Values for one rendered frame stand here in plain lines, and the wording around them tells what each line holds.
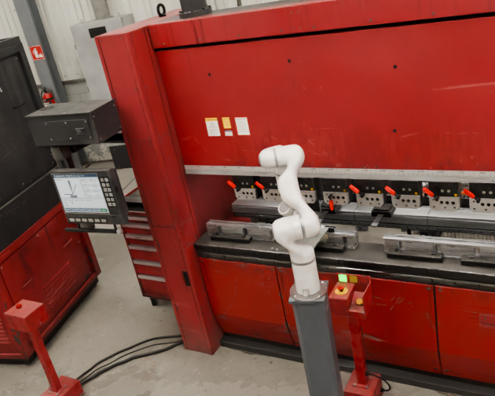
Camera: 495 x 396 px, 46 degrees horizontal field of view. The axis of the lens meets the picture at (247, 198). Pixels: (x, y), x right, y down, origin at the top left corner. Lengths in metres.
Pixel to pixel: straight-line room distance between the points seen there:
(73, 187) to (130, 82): 0.72
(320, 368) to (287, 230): 0.82
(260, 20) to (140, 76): 0.80
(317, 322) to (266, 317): 1.03
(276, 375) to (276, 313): 0.43
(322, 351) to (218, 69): 1.65
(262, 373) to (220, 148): 1.55
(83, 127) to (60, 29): 5.37
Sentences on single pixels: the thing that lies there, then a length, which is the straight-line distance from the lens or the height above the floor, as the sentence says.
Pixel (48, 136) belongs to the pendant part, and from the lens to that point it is 3.64.
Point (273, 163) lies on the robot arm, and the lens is 2.88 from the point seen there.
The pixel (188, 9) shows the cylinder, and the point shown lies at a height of 2.34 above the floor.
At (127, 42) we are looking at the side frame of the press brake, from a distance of 3.43.
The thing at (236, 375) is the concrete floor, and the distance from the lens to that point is 4.09.
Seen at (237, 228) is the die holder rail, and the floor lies 0.95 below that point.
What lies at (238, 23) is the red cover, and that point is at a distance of 3.22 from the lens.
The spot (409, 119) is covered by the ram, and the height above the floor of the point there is 1.68.
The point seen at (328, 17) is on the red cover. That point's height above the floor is 2.22.
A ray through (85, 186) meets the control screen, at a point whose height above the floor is 1.50.
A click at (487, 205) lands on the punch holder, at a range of 3.14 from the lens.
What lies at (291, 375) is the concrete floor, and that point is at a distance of 4.00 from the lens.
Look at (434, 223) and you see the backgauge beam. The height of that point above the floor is 0.94.
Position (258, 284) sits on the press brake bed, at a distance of 3.80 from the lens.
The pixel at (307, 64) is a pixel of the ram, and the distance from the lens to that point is 3.11.
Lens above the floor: 2.64
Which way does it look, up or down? 24 degrees down
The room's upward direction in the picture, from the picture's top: 12 degrees counter-clockwise
